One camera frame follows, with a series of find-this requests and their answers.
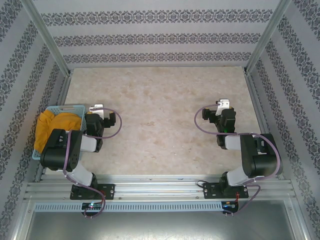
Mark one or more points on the yellow printed t-shirt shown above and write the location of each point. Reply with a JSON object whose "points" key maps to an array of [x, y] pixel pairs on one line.
{"points": [[62, 122]]}

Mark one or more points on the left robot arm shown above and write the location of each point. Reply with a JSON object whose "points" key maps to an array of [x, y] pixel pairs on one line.
{"points": [[60, 152]]}

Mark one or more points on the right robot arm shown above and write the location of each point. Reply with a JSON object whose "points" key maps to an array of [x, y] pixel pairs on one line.
{"points": [[262, 155]]}

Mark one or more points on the light blue plastic basket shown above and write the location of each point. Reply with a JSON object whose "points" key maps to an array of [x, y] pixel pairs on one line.
{"points": [[72, 108]]}

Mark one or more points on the left circuit board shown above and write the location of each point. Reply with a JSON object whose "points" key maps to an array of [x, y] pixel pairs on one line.
{"points": [[92, 206]]}

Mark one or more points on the circuit board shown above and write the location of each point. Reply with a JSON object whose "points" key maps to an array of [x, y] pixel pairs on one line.
{"points": [[228, 206], [92, 206]]}

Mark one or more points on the right circuit board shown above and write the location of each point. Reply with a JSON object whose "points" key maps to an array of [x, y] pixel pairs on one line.
{"points": [[228, 206]]}

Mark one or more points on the grey steel sheet panel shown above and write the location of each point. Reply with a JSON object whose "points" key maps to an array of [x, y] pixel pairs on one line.
{"points": [[160, 226]]}

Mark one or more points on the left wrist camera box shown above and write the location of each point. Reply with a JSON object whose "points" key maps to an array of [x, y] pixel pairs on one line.
{"points": [[99, 109]]}

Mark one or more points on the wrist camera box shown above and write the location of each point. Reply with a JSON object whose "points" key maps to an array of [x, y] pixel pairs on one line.
{"points": [[99, 109], [223, 105]]}

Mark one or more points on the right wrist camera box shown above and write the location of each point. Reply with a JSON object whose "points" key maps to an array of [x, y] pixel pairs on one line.
{"points": [[223, 105]]}

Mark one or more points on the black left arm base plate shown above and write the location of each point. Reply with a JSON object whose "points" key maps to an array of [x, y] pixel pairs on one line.
{"points": [[107, 191]]}

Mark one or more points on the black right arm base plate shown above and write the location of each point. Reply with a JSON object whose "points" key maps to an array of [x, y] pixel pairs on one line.
{"points": [[210, 191]]}

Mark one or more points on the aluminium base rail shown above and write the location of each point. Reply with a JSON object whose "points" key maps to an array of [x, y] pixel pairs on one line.
{"points": [[155, 185]]}

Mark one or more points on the aluminium corner post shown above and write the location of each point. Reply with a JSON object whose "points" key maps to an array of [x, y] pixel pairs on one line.
{"points": [[267, 37], [45, 37]]}

